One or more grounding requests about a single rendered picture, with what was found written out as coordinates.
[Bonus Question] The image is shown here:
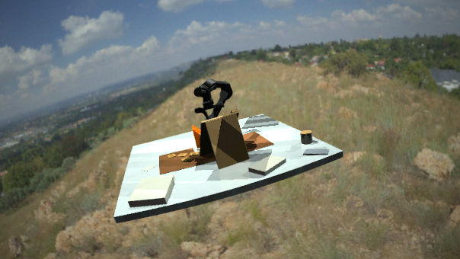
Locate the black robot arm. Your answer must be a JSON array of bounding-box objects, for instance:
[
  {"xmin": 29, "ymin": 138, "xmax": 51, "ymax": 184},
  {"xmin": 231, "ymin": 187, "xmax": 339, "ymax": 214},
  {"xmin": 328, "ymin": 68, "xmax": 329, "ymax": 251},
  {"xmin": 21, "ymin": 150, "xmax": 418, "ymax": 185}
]
[{"xmin": 193, "ymin": 78, "xmax": 233, "ymax": 119}]

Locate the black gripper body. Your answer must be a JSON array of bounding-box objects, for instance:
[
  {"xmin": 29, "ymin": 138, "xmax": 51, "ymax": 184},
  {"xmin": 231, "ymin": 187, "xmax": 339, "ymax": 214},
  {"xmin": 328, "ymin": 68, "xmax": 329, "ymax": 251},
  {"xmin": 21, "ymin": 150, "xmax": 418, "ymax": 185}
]
[{"xmin": 195, "ymin": 97, "xmax": 224, "ymax": 113}]

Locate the grey cylinder with orange top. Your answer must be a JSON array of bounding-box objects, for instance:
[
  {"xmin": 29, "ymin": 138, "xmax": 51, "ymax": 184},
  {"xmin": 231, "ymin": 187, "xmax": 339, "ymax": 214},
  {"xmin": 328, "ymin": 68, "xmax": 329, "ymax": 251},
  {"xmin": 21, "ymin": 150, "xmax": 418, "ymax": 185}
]
[{"xmin": 300, "ymin": 130, "xmax": 313, "ymax": 144}]

